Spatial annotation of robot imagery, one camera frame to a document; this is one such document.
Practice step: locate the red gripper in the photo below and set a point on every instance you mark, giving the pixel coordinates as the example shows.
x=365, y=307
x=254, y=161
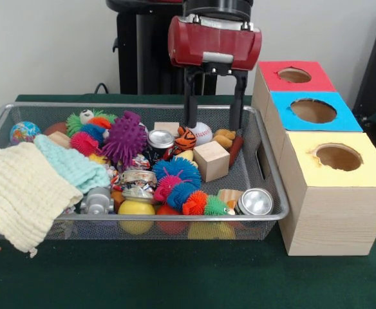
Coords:
x=214, y=44

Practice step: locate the bag of coloured spiky balls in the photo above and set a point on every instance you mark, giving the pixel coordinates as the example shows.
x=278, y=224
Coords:
x=191, y=201

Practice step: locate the mint green cloth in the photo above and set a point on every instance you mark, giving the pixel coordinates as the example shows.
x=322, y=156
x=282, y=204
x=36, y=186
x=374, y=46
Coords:
x=75, y=168

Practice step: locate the cream knitted cloth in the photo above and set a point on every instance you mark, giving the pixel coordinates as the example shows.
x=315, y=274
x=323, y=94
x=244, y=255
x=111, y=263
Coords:
x=20, y=193

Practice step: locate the wooden box with three holes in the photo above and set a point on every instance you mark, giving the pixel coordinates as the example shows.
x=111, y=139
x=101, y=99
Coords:
x=336, y=206

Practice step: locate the clear mesh bin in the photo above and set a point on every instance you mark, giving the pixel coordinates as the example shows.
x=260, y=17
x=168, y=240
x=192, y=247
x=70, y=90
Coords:
x=46, y=222

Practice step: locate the white baseball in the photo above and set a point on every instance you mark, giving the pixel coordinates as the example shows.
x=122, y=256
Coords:
x=203, y=134

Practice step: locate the plain wooden cube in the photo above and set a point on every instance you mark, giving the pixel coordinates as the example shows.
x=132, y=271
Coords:
x=212, y=161

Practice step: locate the red black can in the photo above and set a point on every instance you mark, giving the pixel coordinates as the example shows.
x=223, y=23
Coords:
x=160, y=143

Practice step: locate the blue spiky ball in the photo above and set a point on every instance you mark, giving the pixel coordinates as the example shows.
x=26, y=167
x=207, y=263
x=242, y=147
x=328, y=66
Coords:
x=178, y=168

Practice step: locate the purple spiky ball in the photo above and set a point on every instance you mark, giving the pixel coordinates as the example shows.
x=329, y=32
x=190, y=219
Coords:
x=123, y=138

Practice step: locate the red silver soda can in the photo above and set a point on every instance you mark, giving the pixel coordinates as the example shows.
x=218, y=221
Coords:
x=255, y=201

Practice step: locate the crushed printed can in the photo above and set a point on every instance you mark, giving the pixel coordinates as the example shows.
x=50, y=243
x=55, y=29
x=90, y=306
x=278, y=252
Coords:
x=138, y=182

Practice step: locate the yellow ball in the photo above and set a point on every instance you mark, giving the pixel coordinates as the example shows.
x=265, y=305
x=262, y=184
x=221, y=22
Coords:
x=136, y=209

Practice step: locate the small globe ball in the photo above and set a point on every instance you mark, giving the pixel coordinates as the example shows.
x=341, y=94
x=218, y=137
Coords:
x=25, y=132

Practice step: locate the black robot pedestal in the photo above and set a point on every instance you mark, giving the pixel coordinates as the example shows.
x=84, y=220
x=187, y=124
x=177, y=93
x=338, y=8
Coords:
x=143, y=48

